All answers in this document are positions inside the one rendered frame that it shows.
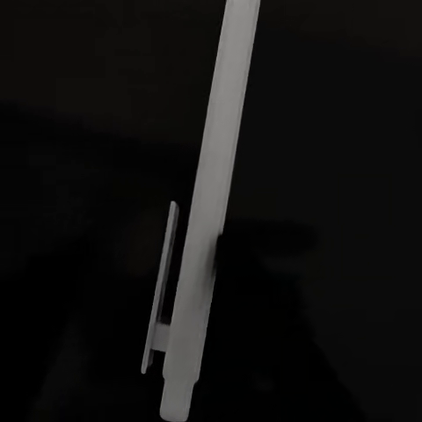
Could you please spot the pen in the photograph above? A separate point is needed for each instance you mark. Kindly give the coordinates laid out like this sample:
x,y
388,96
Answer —
x,y
183,340

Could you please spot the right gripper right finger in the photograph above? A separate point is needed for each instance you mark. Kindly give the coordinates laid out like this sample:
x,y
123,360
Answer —
x,y
307,388

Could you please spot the desk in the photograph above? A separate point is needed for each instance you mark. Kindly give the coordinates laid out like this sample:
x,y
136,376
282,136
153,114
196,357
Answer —
x,y
103,105

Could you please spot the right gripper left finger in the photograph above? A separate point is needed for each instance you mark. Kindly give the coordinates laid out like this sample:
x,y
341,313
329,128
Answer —
x,y
37,304

